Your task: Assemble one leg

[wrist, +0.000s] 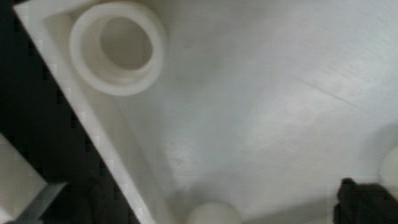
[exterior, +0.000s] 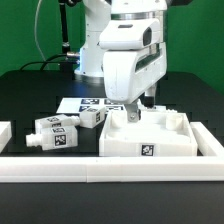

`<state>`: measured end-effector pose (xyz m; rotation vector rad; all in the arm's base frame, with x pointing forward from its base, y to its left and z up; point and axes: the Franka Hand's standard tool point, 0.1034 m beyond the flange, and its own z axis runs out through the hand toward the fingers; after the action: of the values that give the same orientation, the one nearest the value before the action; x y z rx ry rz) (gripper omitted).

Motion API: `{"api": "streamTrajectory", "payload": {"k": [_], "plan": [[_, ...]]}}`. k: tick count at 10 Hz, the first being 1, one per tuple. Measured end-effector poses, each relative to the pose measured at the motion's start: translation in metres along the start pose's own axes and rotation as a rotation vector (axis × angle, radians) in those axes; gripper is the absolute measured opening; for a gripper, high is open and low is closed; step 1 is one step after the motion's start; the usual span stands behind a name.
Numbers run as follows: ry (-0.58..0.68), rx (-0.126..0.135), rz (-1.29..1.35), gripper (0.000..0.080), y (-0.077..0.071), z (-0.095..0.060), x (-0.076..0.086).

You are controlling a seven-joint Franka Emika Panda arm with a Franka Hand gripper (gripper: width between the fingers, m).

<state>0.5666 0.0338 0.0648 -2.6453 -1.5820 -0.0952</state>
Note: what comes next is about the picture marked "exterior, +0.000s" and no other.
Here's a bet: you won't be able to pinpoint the white square tabletop part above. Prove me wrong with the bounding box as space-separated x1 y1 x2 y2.
99 110 198 157

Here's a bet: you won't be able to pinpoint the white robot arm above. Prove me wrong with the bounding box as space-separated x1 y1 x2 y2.
75 0 173 122

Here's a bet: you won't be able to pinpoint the black pole stand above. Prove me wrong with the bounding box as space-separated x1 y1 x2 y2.
58 0 73 72

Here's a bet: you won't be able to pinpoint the white sheet with tags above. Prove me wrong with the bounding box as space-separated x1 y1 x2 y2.
56 97 126 114

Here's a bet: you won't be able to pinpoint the white U-shaped fence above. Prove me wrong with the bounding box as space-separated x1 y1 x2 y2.
0 122 224 183

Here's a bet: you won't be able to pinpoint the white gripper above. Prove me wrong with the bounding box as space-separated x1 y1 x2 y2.
99 18 167 122

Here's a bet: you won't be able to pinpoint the black cables on table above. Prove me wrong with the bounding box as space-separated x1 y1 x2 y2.
19 53 81 72

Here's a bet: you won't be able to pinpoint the grey hanging cable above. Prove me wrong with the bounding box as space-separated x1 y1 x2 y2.
34 0 48 63

